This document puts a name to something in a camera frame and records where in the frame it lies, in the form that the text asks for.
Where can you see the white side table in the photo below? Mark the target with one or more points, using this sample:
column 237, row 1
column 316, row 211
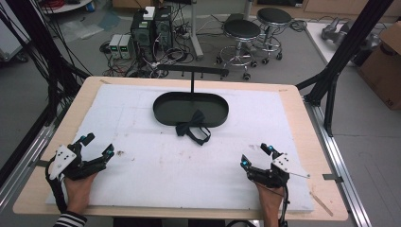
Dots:
column 318, row 41

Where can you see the black tray stand with hanger bar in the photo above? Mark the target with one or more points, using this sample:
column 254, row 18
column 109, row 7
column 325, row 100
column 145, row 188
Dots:
column 176, row 110

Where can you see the brown cardboard box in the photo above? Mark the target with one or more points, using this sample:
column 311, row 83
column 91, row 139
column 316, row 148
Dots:
column 383, row 69

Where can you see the black bow tie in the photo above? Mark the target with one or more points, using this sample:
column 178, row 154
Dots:
column 195, row 119

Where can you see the thin wooden stick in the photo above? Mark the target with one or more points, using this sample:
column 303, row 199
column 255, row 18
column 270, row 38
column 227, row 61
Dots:
column 321, row 204

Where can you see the black tape strip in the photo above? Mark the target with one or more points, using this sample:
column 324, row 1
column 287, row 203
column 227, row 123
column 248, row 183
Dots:
column 332, row 178
column 41, row 163

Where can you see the black computer tower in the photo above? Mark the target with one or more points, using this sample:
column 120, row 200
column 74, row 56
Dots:
column 163, row 28
column 142, row 34

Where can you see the round white table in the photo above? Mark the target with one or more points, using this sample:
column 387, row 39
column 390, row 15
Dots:
column 67, row 6

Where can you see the grey robot part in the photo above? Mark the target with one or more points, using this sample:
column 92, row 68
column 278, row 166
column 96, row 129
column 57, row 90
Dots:
column 340, row 31

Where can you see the white box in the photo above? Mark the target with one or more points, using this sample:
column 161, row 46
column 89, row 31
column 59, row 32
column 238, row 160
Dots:
column 149, row 12

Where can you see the person's left hand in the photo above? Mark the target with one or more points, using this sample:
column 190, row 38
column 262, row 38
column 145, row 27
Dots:
column 77, row 192

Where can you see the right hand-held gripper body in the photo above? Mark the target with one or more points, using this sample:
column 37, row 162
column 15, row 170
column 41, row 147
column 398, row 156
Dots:
column 271, row 176

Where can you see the grey bench power supply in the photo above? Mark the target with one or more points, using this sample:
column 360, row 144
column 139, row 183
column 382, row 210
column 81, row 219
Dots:
column 126, row 46
column 115, row 45

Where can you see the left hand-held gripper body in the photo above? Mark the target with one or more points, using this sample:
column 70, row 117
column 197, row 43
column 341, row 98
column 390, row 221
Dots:
column 74, row 167

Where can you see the person's right hand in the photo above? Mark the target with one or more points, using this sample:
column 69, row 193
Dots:
column 271, row 198

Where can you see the grey desk leg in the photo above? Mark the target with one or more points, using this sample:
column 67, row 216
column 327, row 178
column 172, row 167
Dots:
column 196, row 31

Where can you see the black metal frame post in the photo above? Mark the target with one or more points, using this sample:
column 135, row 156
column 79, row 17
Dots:
column 346, row 47

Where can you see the clear plastic sheet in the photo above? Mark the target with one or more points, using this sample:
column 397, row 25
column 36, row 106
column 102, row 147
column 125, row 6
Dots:
column 80, row 30

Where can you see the white foam mat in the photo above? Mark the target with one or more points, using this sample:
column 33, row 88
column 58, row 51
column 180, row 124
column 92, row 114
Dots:
column 157, row 164

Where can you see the aluminium rail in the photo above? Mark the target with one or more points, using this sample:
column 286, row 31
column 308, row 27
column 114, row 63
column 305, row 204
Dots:
column 22, row 170
column 340, row 164

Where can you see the black round stool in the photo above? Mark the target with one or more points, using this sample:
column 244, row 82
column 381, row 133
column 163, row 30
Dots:
column 242, row 30
column 273, row 15

